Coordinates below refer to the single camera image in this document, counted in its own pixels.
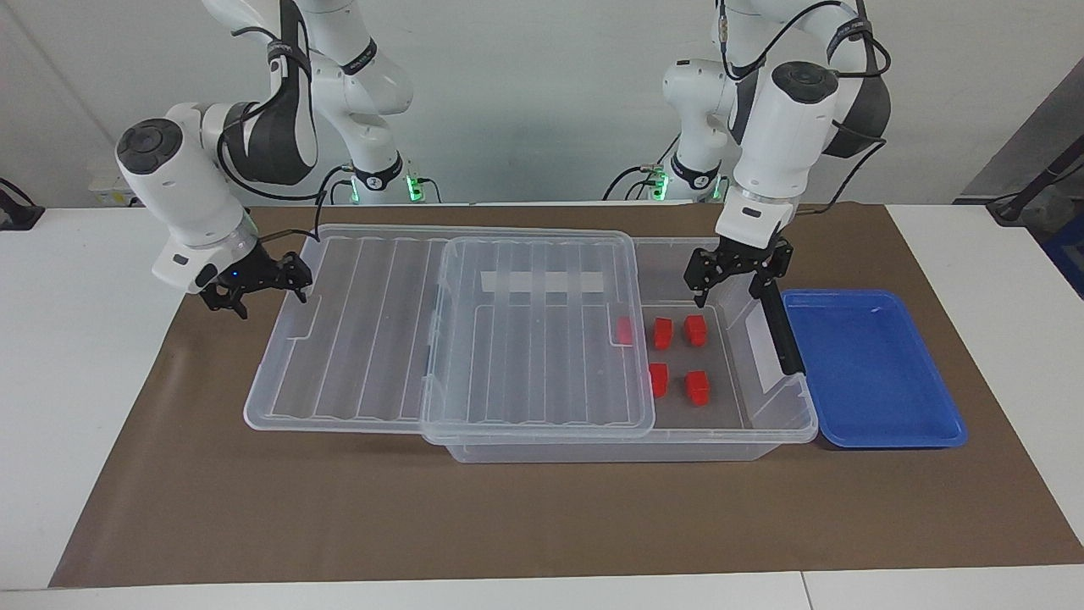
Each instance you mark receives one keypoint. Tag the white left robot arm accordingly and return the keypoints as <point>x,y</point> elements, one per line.
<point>783,144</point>

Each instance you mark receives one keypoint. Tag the clear ribbed plastic lid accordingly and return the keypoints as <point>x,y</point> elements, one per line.
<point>356,339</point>

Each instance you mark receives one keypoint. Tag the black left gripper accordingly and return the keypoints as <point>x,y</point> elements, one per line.
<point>745,254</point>

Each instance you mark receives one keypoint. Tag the white wall power strip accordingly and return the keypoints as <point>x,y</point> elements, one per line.
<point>106,193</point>

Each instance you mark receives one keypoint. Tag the red block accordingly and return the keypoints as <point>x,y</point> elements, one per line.
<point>625,330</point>
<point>658,379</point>
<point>695,330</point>
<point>662,333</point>
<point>698,387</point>

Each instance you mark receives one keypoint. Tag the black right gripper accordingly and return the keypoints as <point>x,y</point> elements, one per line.
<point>241,275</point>

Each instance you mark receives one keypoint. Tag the black stand pole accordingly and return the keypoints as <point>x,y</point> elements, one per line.
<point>1012,210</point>

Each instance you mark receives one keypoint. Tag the black clamp on table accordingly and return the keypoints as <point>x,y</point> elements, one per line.
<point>17,216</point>

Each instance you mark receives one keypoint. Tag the clear plastic storage box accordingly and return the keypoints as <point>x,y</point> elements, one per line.
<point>593,451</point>

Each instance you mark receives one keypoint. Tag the blue crate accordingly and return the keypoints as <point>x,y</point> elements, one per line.
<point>1071,254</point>

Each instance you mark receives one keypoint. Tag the brown paper table mat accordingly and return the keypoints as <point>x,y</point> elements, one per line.
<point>339,508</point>

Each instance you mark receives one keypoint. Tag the blue plastic tray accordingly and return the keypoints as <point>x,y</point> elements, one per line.
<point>872,373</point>

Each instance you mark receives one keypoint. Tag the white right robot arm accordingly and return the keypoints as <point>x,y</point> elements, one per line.
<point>169,186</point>

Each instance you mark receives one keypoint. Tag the black box latch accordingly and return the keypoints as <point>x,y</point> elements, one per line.
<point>783,339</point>

